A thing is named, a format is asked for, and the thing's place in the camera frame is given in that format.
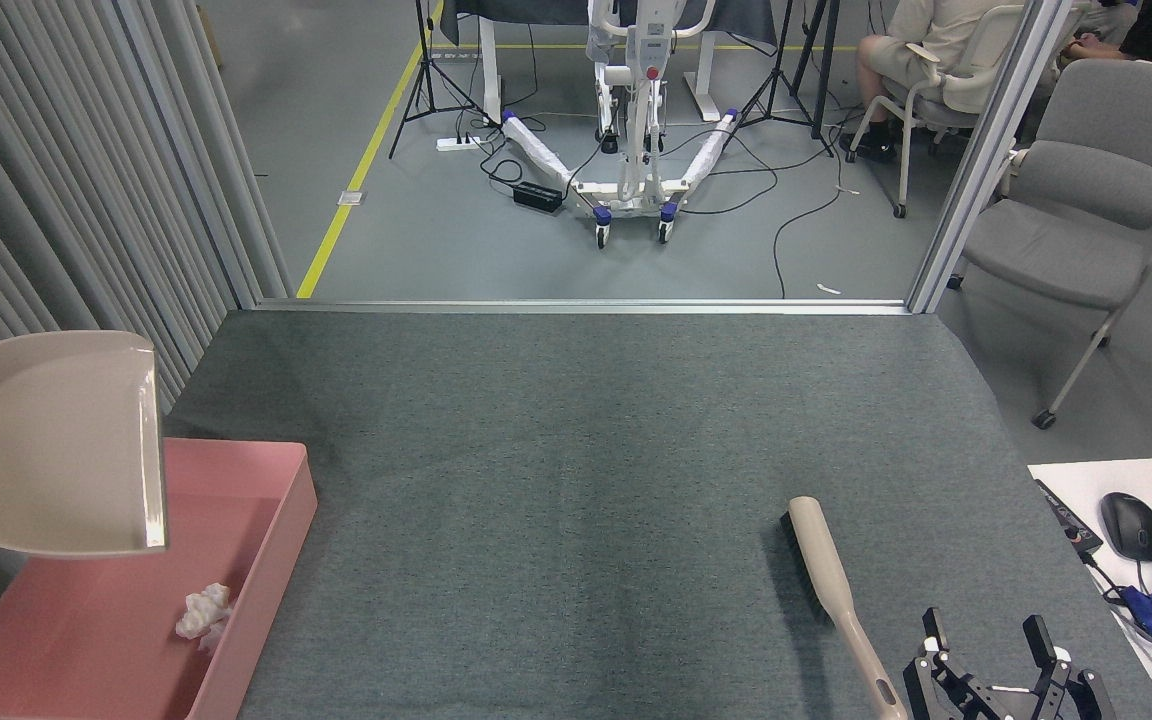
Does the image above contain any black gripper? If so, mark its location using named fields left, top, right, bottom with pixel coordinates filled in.
left=902, top=607, right=1117, bottom=720

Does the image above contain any beige hand brush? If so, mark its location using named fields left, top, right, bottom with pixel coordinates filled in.
left=781, top=496, right=909, bottom=720

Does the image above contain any white paper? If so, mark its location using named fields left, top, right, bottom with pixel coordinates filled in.
left=175, top=583, right=234, bottom=643

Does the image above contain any beige plastic dustpan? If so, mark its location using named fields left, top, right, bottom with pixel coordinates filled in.
left=0, top=331, right=169, bottom=558

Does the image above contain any pink plastic bin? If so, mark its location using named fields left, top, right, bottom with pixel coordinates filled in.
left=0, top=437, right=319, bottom=720

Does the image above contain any flat black box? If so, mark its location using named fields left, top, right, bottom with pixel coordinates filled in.
left=1034, top=478, right=1105, bottom=557

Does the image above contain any black computer mouse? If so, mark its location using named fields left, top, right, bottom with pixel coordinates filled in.
left=1099, top=491, right=1152, bottom=563

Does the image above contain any white side table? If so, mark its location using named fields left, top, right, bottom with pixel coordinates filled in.
left=1028, top=456, right=1152, bottom=720

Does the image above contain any grey padded chair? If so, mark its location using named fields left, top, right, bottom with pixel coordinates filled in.
left=948, top=58, right=1152, bottom=431

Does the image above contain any white office chair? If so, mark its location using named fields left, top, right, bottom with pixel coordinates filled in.
left=848, top=5, right=1087, bottom=219

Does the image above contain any white wheeled stand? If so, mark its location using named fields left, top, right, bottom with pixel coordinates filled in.
left=501, top=0, right=742, bottom=249

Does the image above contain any black tripod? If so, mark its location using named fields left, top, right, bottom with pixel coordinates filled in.
left=726, top=0, right=837, bottom=156
left=389, top=0, right=497, bottom=159

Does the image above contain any black power adapter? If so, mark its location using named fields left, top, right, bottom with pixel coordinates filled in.
left=513, top=181, right=565, bottom=213

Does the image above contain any grey ribbed curtain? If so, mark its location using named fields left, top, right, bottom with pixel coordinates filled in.
left=0, top=0, right=292, bottom=681

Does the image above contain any black thin cable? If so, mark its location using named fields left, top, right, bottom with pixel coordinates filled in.
left=1081, top=552, right=1152, bottom=693

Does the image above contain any black floor cable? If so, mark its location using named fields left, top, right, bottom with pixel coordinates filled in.
left=772, top=150, right=844, bottom=299

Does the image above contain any silver post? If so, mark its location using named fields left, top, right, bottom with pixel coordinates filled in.
left=908, top=0, right=1075, bottom=314

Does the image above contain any silver table edge rail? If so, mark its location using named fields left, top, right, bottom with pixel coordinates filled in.
left=256, top=297, right=912, bottom=316

